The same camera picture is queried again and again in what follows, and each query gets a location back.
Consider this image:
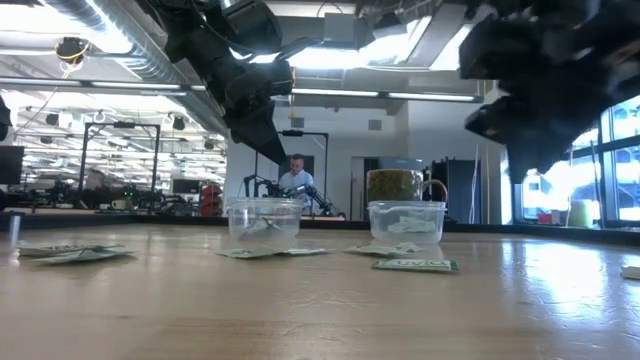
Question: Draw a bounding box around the grey-blue cabinet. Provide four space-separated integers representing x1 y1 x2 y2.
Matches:
377 156 426 172

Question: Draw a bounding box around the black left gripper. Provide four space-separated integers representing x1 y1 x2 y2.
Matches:
219 62 296 165

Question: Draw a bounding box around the green glass jar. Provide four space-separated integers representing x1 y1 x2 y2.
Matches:
366 168 449 204

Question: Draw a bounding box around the black window frame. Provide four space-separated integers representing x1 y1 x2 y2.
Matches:
502 92 640 229

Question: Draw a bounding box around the dark cabinet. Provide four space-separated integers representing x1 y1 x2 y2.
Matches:
430 158 482 225

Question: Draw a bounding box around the person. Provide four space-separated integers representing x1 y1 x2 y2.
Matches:
277 153 316 211

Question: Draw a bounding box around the yellow ceiling cable reel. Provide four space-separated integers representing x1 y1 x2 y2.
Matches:
54 36 92 66

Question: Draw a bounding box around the silver metal post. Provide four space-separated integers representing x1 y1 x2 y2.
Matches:
6 212 22 266

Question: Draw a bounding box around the black aluminium table frame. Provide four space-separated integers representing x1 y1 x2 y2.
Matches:
0 209 640 247

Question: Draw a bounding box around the black monitor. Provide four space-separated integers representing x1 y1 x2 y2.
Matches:
0 145 25 186

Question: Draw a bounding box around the clear plastic container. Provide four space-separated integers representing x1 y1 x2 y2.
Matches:
367 199 448 246
223 197 305 240

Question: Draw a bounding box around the red cart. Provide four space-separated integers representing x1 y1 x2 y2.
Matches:
199 183 224 217

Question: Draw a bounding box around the black background rig frame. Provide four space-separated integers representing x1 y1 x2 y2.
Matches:
78 121 162 201
253 129 331 201

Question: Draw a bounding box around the long ceiling light bar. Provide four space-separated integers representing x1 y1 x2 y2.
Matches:
0 76 485 105

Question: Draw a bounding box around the yellow-green roll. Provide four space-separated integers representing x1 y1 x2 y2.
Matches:
569 198 594 229

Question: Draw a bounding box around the grey ceiling box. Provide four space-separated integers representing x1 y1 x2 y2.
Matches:
323 12 358 44

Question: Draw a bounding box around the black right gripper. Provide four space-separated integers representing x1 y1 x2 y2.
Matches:
458 9 640 184

